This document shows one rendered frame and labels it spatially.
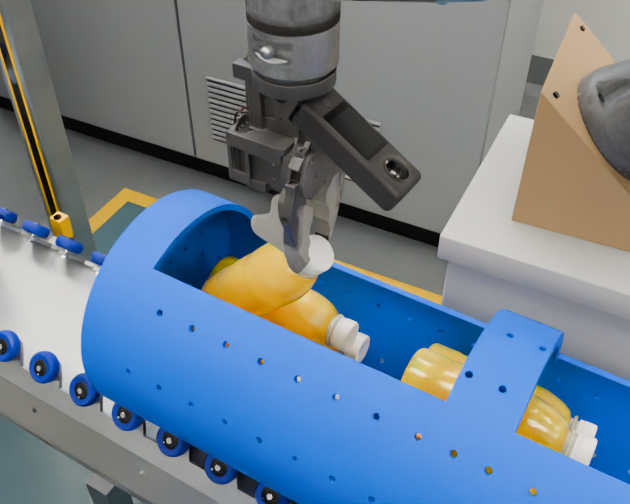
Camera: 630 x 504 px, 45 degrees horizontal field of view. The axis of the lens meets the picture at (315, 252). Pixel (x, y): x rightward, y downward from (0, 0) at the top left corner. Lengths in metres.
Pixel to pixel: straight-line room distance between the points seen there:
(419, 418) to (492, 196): 0.43
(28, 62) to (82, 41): 1.51
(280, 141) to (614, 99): 0.44
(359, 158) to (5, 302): 0.78
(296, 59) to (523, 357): 0.34
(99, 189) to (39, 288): 1.76
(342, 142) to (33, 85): 0.96
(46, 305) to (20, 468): 1.03
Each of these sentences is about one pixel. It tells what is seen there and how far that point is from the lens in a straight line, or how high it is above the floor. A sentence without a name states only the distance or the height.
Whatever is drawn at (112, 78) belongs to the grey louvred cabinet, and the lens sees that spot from 2.99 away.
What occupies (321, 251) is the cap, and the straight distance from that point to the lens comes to 0.75.
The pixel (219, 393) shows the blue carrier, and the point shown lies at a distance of 0.78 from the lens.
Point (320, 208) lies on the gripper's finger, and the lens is 0.74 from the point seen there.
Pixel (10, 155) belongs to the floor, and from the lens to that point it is 3.31.
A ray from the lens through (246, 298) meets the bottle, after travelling 0.81.
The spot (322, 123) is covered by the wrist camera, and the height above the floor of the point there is 1.44.
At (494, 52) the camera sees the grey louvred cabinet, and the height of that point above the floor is 0.78.
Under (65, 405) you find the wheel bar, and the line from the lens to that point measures 1.12.
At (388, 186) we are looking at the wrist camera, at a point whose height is 1.40.
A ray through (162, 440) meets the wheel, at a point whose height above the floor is 0.96.
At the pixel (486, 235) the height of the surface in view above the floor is 1.15.
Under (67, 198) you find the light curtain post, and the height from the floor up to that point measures 0.80.
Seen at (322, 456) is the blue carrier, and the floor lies 1.15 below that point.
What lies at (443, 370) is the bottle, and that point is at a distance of 0.78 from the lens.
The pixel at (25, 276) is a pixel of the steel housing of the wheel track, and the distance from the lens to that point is 1.31.
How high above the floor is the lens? 1.78
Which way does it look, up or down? 43 degrees down
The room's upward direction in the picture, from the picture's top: straight up
